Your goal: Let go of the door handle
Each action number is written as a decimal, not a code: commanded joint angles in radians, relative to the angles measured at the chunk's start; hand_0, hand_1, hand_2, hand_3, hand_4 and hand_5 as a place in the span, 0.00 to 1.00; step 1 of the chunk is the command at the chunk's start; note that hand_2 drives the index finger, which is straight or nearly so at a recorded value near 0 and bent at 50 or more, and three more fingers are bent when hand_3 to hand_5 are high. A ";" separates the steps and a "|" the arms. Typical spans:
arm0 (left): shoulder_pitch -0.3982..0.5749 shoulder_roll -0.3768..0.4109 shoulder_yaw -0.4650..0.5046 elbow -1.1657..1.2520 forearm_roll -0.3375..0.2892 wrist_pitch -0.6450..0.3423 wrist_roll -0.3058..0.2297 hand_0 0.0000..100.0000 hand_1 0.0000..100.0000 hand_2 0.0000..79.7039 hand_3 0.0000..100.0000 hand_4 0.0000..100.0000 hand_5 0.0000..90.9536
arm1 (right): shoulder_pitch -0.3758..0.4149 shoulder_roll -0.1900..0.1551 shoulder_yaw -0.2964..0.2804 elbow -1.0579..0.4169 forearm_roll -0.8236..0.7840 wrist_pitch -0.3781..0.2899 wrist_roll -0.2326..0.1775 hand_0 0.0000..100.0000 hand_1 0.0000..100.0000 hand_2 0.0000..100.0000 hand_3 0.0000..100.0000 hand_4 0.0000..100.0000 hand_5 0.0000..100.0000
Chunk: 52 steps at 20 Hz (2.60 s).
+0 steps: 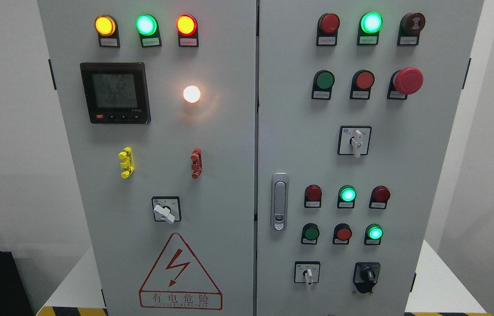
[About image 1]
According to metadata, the silver door handle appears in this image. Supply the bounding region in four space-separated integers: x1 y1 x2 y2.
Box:
271 172 289 231

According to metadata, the grey left cabinet door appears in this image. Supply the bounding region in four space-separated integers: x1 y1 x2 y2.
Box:
38 0 257 316

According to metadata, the grey cabinet door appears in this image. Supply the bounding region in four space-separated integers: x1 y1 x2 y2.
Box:
38 0 257 316
256 0 483 316

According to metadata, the grey right cabinet door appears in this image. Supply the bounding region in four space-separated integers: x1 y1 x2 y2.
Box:
256 0 483 316

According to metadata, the dark red indicator light middle-left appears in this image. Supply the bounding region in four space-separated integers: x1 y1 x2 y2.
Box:
304 184 322 208

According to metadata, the white glowing indicator light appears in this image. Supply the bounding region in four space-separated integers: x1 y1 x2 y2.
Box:
183 85 201 104

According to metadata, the green push button lower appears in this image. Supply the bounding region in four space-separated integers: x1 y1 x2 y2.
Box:
301 223 320 245

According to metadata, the green push button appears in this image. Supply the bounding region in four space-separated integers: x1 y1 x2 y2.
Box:
311 70 335 100
301 223 320 245

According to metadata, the green indicator light middle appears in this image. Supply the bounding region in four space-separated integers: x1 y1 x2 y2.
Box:
337 185 357 209

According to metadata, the green indicator light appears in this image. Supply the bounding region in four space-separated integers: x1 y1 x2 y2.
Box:
135 14 161 48
357 11 383 46
337 185 357 209

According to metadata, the green push button upper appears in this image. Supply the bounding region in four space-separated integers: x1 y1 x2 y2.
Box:
311 70 335 100

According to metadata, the red push button lower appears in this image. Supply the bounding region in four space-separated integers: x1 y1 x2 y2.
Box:
333 223 353 245

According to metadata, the red push button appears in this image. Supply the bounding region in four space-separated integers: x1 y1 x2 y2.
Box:
333 223 353 245
350 69 375 100

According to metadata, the dark red indicator light middle-right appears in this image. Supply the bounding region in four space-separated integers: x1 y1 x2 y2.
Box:
368 186 391 209

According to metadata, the red push button upper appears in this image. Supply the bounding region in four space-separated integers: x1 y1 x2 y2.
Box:
350 69 375 100

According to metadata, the red electric warning sticker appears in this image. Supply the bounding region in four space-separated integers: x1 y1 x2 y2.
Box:
139 233 223 310

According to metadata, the red lit indicator light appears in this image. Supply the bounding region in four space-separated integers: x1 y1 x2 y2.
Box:
175 14 199 47

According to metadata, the black digital power meter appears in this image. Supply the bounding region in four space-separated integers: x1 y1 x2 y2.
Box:
80 62 151 124

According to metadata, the green lit button lower right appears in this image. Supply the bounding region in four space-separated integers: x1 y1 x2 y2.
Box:
364 224 383 245

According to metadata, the dark red indicator light top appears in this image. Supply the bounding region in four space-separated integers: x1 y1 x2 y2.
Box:
316 13 340 47

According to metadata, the green indicator light top left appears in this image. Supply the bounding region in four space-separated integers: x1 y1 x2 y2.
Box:
135 14 161 48

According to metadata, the red emergency stop button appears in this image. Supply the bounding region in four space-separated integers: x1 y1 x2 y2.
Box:
387 67 424 100

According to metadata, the green indicator light top right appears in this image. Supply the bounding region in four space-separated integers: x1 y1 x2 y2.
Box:
357 11 383 46

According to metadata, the yellow indicator light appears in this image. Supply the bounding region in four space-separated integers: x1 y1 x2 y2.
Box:
94 14 119 47

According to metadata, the dark red buzzer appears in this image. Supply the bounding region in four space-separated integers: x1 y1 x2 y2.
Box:
397 12 426 46

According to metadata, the white rotary switch left door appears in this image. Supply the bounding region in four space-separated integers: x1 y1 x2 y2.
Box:
151 196 182 224

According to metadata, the white rotary switch upper right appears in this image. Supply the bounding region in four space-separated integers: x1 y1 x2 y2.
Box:
337 126 372 158

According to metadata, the white rotary switch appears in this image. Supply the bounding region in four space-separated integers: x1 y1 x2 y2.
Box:
294 261 321 290
337 126 372 158

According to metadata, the white rotary switch bottom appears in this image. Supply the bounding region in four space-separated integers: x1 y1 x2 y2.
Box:
294 261 321 290

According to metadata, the black rotary switch bottom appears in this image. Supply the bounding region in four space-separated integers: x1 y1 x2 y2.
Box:
353 262 381 294

